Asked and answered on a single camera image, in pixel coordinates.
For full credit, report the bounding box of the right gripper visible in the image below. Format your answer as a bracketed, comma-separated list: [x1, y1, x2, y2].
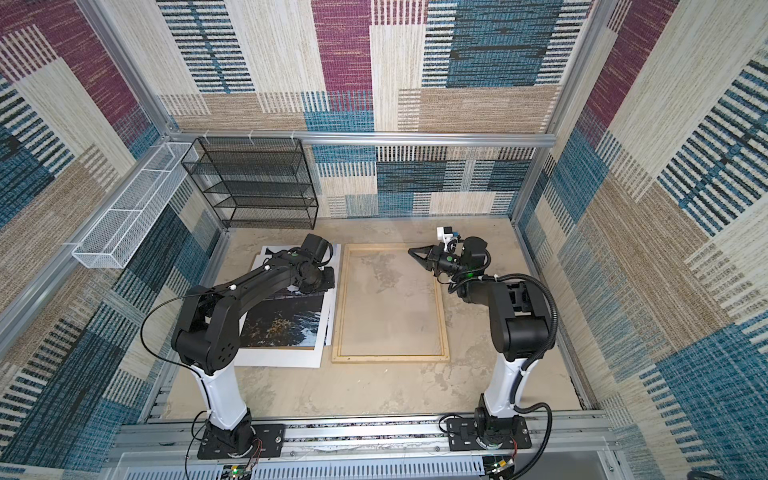
[409, 241, 468, 276]

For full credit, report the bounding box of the clear acrylic sheet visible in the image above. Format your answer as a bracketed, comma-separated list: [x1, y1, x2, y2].
[340, 249, 444, 358]

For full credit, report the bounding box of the wooden picture frame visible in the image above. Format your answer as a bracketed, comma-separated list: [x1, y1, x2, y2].
[331, 242, 451, 365]

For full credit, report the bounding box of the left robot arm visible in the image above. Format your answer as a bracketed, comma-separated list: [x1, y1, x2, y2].
[171, 234, 335, 459]

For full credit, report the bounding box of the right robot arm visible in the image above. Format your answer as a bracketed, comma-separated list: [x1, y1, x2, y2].
[408, 229, 559, 451]

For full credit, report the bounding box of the waterfall photo with white border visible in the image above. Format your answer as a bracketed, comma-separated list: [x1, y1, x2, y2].
[234, 286, 327, 369]

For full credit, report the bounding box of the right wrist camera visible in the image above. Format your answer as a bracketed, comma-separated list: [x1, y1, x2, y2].
[436, 226, 461, 251]

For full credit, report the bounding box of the black wire shelf rack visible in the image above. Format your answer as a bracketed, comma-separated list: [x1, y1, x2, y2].
[181, 137, 319, 229]

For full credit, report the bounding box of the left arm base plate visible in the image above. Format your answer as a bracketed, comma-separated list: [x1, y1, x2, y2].
[197, 422, 286, 460]

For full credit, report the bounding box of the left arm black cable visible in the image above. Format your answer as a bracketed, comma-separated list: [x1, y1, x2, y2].
[139, 293, 265, 480]

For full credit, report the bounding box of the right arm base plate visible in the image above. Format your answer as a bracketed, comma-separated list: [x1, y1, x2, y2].
[438, 415, 532, 451]

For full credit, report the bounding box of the white mesh wall basket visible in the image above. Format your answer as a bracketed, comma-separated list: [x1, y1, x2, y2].
[72, 142, 191, 269]

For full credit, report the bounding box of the aluminium front rail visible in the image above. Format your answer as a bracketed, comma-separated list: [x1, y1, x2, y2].
[101, 410, 619, 480]

